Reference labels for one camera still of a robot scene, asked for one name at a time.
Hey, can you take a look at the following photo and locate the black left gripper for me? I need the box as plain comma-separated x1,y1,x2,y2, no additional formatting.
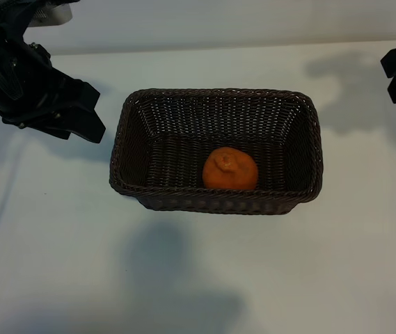
0,20,106,144

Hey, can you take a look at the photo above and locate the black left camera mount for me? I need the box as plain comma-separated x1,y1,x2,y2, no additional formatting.
0,0,82,25

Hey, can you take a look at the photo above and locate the orange mandarin fruit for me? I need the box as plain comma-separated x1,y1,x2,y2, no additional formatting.
202,146,258,191

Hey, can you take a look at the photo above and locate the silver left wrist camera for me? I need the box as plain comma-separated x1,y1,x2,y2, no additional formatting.
30,3,73,26

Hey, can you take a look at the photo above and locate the dark brown wicker basket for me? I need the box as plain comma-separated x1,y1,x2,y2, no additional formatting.
109,88,324,216

